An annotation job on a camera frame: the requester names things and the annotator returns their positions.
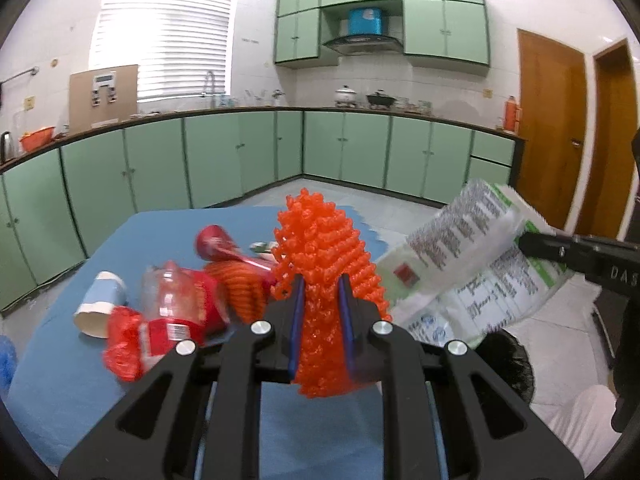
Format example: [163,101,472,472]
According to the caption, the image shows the red plastic bag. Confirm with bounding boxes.
[103,306,144,382]

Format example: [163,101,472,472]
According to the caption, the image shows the clear plastic bottle red label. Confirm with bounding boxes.
[139,261,205,370]

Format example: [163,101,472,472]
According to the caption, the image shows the silver green snack bag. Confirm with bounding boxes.
[376,179,573,347]

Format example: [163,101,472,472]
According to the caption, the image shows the orange foam fruit net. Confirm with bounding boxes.
[272,188,392,399]

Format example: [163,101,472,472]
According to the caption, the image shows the black trash bin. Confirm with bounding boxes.
[475,330,535,404]

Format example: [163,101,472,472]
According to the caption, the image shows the green base kitchen cabinets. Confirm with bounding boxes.
[1,107,524,309]

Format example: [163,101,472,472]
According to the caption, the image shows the person's white trouser leg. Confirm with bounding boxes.
[547,385,620,476]

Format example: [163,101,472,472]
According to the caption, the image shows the blue table cloth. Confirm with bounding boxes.
[6,206,383,479]

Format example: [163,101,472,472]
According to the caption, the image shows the white blue paper cup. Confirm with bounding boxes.
[74,271,128,339]

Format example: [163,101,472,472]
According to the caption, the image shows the blue plastic bag on floor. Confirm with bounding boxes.
[0,335,17,396]

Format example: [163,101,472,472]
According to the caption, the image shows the orange thermos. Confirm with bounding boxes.
[502,96,521,133]

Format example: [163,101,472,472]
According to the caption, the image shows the brown wooden door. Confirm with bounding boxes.
[516,29,587,229]

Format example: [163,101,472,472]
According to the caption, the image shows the black wok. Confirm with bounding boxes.
[367,91,396,110]

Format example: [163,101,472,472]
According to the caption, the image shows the white cooking pot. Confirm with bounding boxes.
[334,86,358,108]

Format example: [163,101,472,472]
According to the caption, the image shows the orange plastic basket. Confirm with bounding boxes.
[20,127,54,153]

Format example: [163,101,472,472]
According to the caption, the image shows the steel kettle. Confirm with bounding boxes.
[0,131,15,165]

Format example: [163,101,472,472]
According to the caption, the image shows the range hood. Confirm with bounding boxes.
[322,6,404,56]

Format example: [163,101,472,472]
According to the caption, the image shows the cardboard box with scale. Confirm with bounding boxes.
[68,64,139,133]

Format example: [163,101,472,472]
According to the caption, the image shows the chrome sink faucet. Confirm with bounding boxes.
[201,70,216,110]

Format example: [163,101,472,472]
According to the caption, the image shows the white window blinds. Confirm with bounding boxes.
[88,0,232,102]

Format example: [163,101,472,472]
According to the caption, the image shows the green upper wall cabinets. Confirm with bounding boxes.
[273,0,491,76]

